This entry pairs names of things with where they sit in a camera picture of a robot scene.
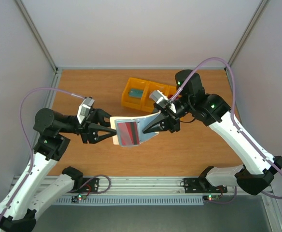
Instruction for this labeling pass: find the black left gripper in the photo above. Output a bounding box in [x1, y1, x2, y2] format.
[58, 107, 121, 143]

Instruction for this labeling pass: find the beige card holder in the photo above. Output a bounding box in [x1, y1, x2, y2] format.
[110, 113, 159, 147]

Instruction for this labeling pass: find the red VIP credit card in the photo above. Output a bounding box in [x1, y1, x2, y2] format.
[115, 120, 141, 147]

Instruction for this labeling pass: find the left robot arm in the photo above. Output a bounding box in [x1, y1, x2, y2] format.
[0, 108, 116, 232]

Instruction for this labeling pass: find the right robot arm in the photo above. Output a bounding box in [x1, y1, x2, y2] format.
[142, 70, 282, 195]

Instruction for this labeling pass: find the green card in bin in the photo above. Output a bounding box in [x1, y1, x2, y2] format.
[128, 88, 143, 99]

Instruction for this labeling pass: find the yellow plastic bin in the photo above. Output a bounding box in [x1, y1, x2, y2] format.
[141, 81, 177, 113]
[121, 77, 149, 110]

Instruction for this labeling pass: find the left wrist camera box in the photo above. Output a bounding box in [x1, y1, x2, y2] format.
[77, 97, 95, 124]

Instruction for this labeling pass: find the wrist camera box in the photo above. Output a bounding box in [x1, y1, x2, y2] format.
[77, 97, 95, 124]
[149, 90, 176, 113]

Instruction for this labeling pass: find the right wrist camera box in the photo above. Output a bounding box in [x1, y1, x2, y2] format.
[149, 90, 176, 113]

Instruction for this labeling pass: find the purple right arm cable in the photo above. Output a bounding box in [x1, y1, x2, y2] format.
[171, 57, 282, 200]

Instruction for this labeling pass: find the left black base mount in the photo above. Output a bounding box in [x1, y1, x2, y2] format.
[69, 177, 99, 194]

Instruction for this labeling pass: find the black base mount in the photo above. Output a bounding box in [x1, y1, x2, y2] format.
[69, 177, 99, 194]
[180, 177, 228, 195]

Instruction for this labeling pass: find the aluminium front rail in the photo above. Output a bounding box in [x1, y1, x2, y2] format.
[34, 176, 235, 196]

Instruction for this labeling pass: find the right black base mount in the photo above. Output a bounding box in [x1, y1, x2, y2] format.
[180, 177, 228, 195]

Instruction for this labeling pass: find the grey slotted cable duct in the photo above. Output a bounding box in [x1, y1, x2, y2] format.
[55, 196, 203, 206]

